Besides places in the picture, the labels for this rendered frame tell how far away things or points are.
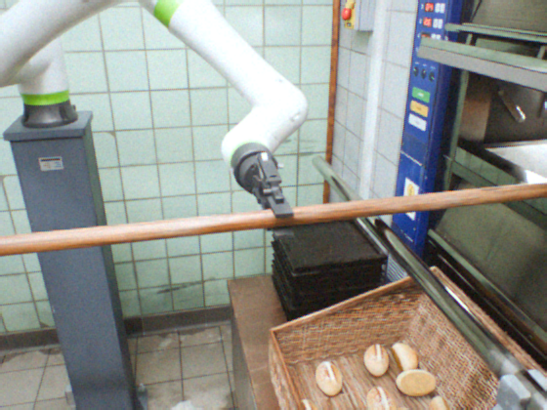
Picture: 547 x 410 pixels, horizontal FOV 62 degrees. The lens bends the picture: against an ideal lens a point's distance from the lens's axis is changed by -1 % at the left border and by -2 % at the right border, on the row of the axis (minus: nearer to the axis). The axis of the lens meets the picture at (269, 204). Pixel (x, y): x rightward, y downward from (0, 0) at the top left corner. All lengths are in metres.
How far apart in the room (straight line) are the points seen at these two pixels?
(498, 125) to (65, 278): 1.30
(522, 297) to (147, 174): 1.48
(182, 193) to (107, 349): 0.73
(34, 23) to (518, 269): 1.13
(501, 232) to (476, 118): 0.29
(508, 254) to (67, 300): 1.25
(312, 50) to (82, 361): 1.45
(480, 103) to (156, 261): 1.53
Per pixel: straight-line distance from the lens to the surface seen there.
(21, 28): 1.14
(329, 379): 1.26
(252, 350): 1.41
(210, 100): 1.93
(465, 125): 1.25
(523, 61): 0.86
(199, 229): 0.73
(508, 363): 0.58
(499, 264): 1.15
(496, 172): 1.14
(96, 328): 1.66
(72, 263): 1.53
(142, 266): 2.22
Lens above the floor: 1.54
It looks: 25 degrees down
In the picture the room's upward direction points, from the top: straight up
